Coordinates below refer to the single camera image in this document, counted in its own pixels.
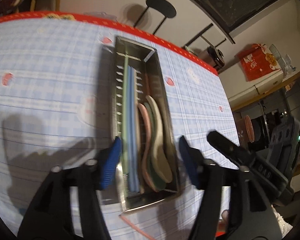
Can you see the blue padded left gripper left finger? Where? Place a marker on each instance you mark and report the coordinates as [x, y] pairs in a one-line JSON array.
[[108, 160]]

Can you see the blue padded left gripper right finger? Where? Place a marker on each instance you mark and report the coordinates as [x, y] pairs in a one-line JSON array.
[[193, 161]]

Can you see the beige soup spoon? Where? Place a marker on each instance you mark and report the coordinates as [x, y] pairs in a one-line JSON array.
[[164, 167]]

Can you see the green soup spoon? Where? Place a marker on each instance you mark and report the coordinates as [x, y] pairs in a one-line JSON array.
[[150, 170]]

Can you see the pink soup spoon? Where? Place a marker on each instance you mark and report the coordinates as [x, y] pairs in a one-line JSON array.
[[146, 149]]

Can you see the white fleece sleeve forearm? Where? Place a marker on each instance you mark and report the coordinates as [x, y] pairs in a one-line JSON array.
[[284, 226]]

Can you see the person's hand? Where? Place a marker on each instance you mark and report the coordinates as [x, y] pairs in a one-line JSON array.
[[225, 217]]

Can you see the brown trash bin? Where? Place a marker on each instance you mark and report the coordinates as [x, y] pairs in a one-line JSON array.
[[245, 130]]

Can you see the white refrigerator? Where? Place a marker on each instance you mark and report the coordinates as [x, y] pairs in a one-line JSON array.
[[257, 89]]

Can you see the glassware on refrigerator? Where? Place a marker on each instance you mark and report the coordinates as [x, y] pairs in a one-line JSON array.
[[284, 62]]

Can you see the dark rice cooker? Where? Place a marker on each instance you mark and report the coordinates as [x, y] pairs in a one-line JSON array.
[[215, 58]]

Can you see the red cloth on refrigerator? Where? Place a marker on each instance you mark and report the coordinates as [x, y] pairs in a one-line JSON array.
[[257, 61]]

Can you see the blue plaid tablecloth red border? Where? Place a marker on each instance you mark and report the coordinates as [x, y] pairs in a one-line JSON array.
[[55, 93]]

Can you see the stainless steel utensil tray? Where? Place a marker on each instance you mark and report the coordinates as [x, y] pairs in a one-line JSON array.
[[144, 59]]

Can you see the black metal rack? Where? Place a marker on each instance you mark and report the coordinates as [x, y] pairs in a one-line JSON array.
[[201, 35]]

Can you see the clear plastic cover on chair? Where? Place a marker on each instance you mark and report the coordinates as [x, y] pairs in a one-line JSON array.
[[100, 14]]

